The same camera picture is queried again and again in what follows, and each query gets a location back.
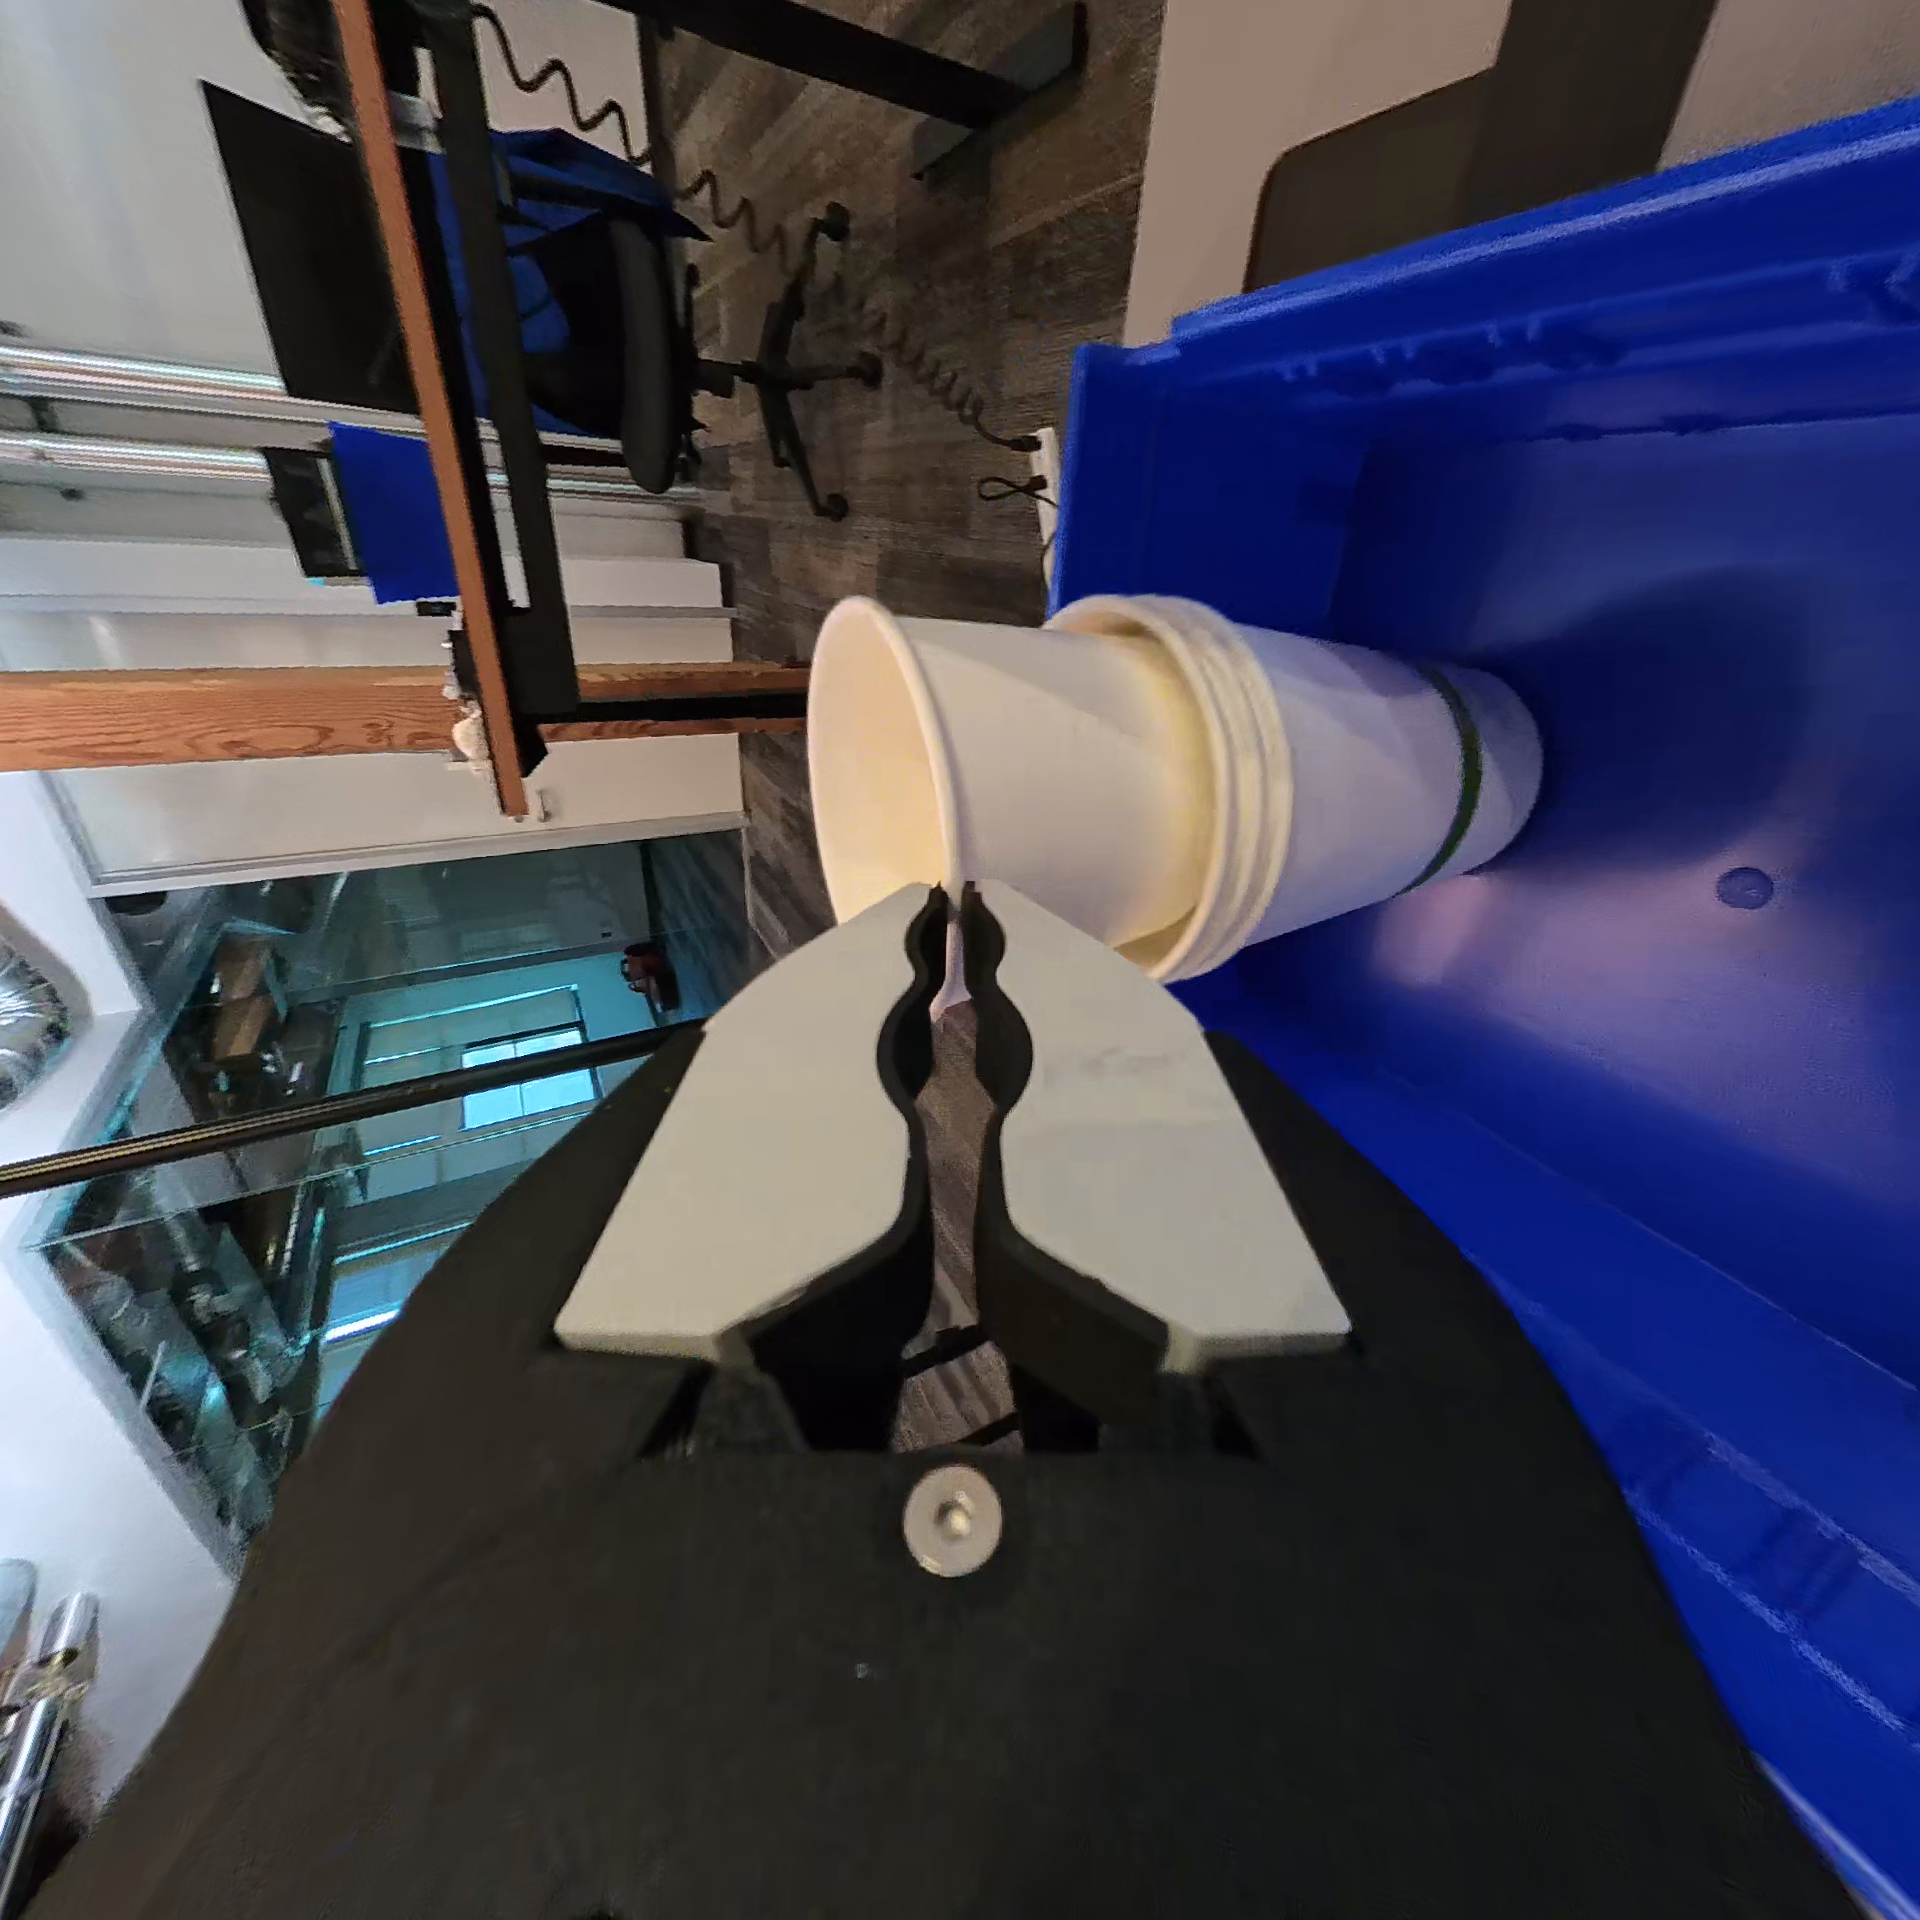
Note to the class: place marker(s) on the black office chair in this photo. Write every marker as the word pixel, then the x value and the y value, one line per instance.
pixel 646 375

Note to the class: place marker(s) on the stack of paper cups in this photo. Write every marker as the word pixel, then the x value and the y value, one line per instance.
pixel 1350 781

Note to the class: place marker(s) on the white paper cup green band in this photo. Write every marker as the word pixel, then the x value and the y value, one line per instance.
pixel 1050 751

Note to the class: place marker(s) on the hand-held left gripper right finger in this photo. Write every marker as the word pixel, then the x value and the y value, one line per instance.
pixel 1155 1185

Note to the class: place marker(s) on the brown-edged office desk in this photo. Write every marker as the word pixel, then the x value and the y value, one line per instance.
pixel 530 600

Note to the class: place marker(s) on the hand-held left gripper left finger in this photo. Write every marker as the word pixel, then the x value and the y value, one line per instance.
pixel 751 1172

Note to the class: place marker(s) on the small blue bin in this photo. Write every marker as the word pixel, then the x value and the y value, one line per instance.
pixel 399 511

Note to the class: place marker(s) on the black device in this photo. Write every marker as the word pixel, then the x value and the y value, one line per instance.
pixel 307 511

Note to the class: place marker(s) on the black pole stand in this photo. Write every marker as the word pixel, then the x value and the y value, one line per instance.
pixel 376 1108

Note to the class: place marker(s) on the blue plastic bin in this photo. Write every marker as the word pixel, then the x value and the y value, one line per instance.
pixel 1652 1126

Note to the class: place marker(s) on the silver metal pipes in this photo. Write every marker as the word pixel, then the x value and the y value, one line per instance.
pixel 119 369

